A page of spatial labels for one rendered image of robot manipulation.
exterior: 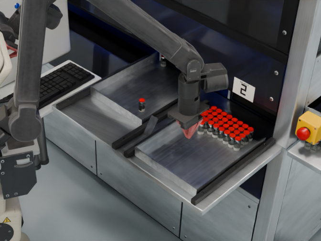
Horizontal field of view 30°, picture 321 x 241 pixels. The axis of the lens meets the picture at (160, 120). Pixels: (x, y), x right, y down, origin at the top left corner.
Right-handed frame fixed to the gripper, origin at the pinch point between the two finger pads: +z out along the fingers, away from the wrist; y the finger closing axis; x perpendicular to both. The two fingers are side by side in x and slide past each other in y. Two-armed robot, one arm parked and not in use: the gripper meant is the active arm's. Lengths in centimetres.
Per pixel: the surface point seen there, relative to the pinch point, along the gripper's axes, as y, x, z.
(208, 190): 2.8, -6.2, 19.5
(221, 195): 5.6, -8.8, 21.7
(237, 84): 36.7, 11.4, 7.4
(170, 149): 9.0, 15.5, 20.9
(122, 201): 36, 74, 108
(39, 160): 13, 105, 86
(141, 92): 24, 44, 21
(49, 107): 0, 68, 27
